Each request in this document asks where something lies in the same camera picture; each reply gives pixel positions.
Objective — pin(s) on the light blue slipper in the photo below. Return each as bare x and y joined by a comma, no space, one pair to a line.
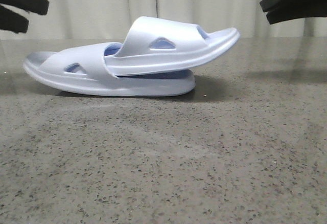
155,45
84,70

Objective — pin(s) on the white curtain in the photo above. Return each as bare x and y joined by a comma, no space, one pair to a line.
111,19

